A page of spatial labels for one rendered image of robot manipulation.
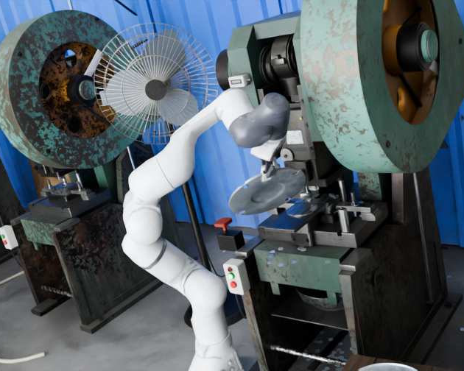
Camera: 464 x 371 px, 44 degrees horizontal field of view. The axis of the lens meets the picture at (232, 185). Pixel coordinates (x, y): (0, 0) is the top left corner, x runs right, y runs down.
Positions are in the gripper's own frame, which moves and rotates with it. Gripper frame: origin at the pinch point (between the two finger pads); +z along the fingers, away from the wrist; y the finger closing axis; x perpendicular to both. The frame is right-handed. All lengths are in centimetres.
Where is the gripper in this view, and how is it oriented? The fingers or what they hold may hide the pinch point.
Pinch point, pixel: (266, 172)
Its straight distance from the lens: 191.3
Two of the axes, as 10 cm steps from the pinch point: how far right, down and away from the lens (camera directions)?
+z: -0.2, 4.9, 8.7
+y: -3.3, -8.3, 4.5
